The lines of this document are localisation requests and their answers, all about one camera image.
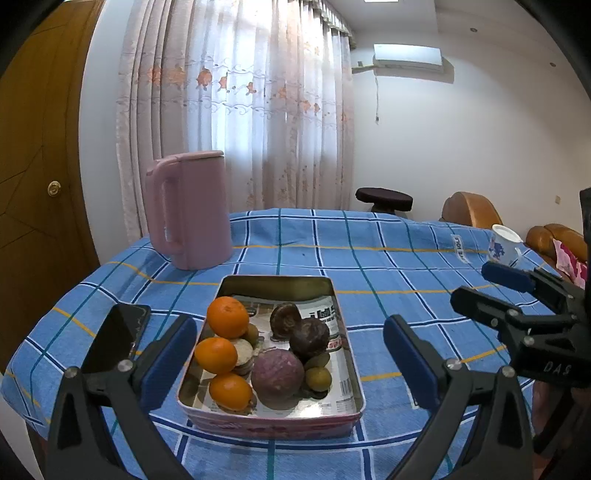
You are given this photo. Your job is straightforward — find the brown chair back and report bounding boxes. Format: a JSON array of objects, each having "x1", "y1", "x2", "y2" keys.
[{"x1": 441, "y1": 191, "x2": 504, "y2": 230}]

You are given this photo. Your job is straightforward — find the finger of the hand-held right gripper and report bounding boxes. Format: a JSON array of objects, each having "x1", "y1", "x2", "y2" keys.
[
  {"x1": 449, "y1": 285, "x2": 565, "y2": 348},
  {"x1": 481, "y1": 261, "x2": 586, "y2": 306}
]

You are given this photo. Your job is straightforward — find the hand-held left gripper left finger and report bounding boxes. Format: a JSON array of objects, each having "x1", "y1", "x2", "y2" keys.
[{"x1": 44, "y1": 315, "x2": 199, "y2": 480}]

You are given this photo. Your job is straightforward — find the small beige round fruit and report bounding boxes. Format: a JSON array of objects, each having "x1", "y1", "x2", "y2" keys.
[{"x1": 232, "y1": 339, "x2": 256, "y2": 377}]

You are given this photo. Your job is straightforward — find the large purple passion fruit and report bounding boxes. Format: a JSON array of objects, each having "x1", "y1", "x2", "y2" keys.
[{"x1": 250, "y1": 349, "x2": 305, "y2": 409}]

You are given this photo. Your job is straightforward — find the blue checked tablecloth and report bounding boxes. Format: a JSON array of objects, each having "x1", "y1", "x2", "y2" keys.
[{"x1": 0, "y1": 208, "x2": 578, "y2": 480}]

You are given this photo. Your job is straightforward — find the dark passion fruit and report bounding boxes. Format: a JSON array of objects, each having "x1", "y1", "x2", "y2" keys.
[
  {"x1": 290, "y1": 318, "x2": 331, "y2": 363},
  {"x1": 270, "y1": 302, "x2": 303, "y2": 340}
]

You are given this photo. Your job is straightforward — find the brown leather chair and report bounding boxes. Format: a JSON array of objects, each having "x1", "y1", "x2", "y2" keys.
[{"x1": 526, "y1": 223, "x2": 587, "y2": 268}]

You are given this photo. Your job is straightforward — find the white mug blue print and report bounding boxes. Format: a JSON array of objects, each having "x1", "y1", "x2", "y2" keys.
[{"x1": 487, "y1": 224, "x2": 525, "y2": 267}]

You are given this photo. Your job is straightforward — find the pink patterned cloth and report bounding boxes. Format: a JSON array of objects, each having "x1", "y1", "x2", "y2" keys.
[{"x1": 555, "y1": 240, "x2": 588, "y2": 283}]

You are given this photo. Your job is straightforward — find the floral sheer curtain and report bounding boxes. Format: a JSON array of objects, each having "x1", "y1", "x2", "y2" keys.
[{"x1": 115, "y1": 0, "x2": 356, "y2": 241}]

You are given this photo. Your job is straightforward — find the orange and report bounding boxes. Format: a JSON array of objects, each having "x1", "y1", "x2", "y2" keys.
[
  {"x1": 209, "y1": 373, "x2": 254, "y2": 412},
  {"x1": 194, "y1": 337, "x2": 238, "y2": 374},
  {"x1": 206, "y1": 296, "x2": 250, "y2": 340}
]

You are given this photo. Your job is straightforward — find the pink tin box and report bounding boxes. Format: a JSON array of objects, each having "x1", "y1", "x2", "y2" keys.
[{"x1": 177, "y1": 275, "x2": 365, "y2": 439}]

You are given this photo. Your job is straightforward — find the pink plastic jug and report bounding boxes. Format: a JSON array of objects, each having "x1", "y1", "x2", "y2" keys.
[{"x1": 145, "y1": 150, "x2": 234, "y2": 271}]

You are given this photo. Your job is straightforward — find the wooden door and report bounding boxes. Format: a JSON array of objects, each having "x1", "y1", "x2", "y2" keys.
[{"x1": 0, "y1": 0, "x2": 105, "y2": 370}]

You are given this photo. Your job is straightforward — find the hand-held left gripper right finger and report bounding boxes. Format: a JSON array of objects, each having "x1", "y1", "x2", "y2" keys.
[{"x1": 383, "y1": 315, "x2": 539, "y2": 480}]

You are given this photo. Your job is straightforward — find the white air conditioner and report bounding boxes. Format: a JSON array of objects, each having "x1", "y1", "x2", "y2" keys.
[{"x1": 351, "y1": 44, "x2": 455, "y2": 84}]

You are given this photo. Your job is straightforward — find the dark round stool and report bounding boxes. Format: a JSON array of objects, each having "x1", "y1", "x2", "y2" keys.
[{"x1": 355, "y1": 187, "x2": 414, "y2": 217}]

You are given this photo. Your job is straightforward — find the black smartphone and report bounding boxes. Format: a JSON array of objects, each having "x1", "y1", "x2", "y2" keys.
[{"x1": 81, "y1": 303, "x2": 152, "y2": 377}]

